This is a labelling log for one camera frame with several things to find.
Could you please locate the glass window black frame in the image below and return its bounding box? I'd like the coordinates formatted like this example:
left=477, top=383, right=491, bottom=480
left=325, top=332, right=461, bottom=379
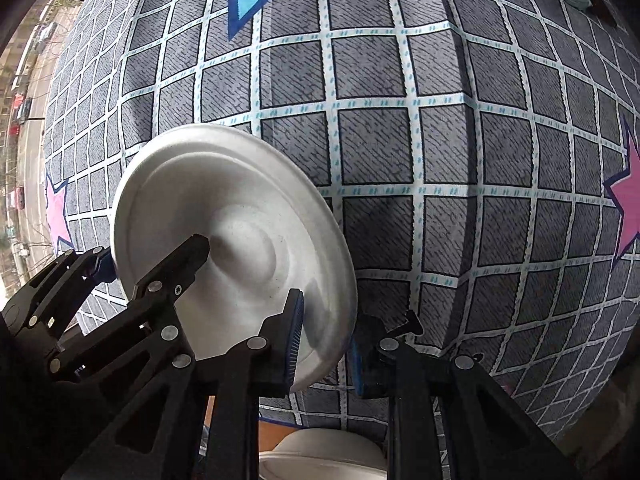
left=0, top=0, right=96, bottom=321

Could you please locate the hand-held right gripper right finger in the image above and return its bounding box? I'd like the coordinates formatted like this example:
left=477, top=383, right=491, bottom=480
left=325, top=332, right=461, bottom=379
left=350, top=332, right=581, bottom=480

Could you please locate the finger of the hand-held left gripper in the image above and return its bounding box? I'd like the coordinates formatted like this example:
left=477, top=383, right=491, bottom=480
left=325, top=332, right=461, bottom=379
left=0, top=247, right=115, bottom=341
left=47, top=234, right=210, bottom=383

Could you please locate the small white bowl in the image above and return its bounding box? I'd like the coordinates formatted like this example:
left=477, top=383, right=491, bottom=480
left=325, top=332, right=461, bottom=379
left=259, top=429, right=390, bottom=480

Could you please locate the grey checked star tablecloth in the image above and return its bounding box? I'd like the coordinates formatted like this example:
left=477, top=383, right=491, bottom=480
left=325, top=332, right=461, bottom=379
left=42, top=0, right=640, bottom=441

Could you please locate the large white bowl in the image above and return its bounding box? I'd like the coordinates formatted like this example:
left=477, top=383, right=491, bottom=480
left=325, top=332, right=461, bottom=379
left=110, top=124, right=357, bottom=393

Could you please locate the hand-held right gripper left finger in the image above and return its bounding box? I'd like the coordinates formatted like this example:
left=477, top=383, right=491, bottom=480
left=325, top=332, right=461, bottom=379
left=65, top=290, right=304, bottom=480

